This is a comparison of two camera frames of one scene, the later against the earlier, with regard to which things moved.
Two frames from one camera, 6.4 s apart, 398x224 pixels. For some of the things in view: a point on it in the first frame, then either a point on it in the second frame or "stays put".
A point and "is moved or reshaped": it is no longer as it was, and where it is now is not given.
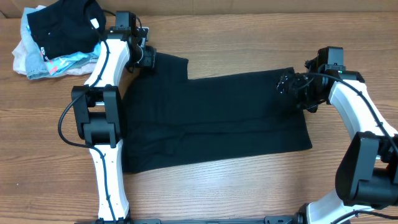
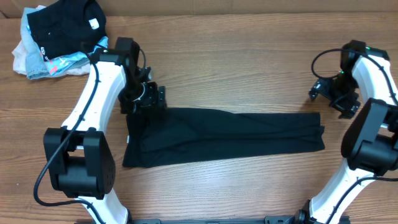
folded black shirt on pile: (68, 27) stays put
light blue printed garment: (73, 61) stays put
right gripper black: (286, 83) → (324, 93)
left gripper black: (149, 58) → (160, 98)
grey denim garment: (36, 66) stays put
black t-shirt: (168, 121) is moved or reshaped
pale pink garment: (19, 63) stays put
